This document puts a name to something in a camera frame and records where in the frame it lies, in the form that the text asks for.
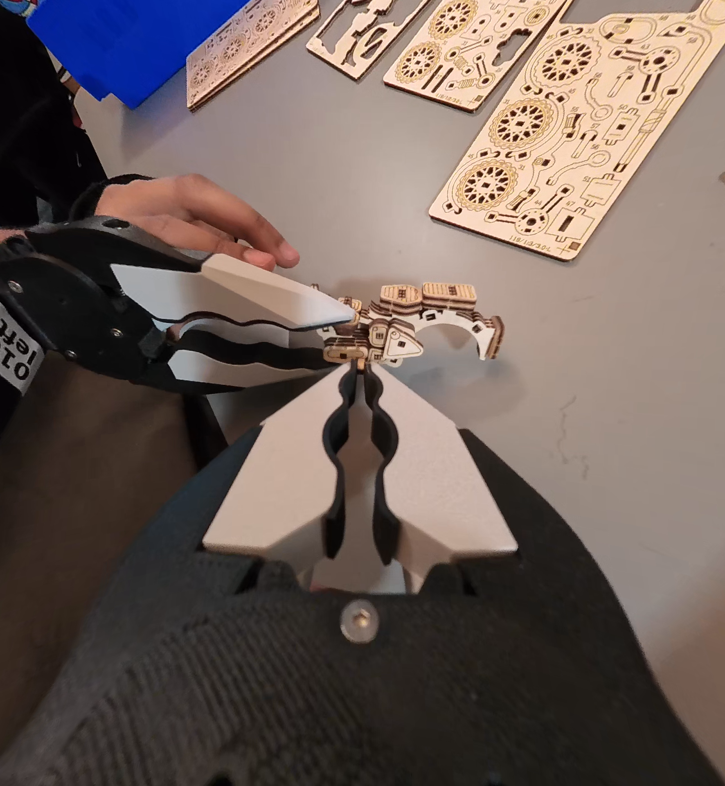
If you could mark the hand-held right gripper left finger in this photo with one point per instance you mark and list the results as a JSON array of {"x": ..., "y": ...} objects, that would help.
[{"x": 276, "y": 485}]

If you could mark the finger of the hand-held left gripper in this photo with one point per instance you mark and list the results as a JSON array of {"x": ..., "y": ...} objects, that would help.
[
  {"x": 215, "y": 371},
  {"x": 246, "y": 295}
]

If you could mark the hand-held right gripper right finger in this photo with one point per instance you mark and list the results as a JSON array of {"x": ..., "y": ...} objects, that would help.
[{"x": 442, "y": 491}]

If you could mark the wooden model assembly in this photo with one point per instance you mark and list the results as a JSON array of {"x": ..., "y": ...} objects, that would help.
[{"x": 436, "y": 319}]

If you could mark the person's left forearm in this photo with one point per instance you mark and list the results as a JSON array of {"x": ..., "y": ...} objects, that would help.
[{"x": 92, "y": 196}]

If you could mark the grey desk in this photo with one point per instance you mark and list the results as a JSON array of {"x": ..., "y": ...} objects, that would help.
[{"x": 645, "y": 430}]

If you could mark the person's left hand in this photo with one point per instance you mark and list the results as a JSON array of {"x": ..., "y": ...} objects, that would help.
[{"x": 184, "y": 209}]

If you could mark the dark cloth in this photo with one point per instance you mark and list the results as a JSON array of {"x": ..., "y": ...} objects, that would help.
[{"x": 12, "y": 123}]

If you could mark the stack of wooden sheets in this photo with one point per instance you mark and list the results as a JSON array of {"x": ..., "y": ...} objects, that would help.
[{"x": 246, "y": 61}]

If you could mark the blue plastic bin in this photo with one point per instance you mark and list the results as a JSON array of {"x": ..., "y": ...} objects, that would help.
[{"x": 123, "y": 49}]

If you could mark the wooden parts sheet large cutouts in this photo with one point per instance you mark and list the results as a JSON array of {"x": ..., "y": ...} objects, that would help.
[{"x": 332, "y": 52}]

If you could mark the wooden parts sheet with springs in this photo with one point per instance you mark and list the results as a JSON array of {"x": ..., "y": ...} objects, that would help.
[{"x": 454, "y": 92}]

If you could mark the wooden parts sheet three wheels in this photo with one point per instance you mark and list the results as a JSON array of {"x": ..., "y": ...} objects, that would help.
[{"x": 614, "y": 153}]

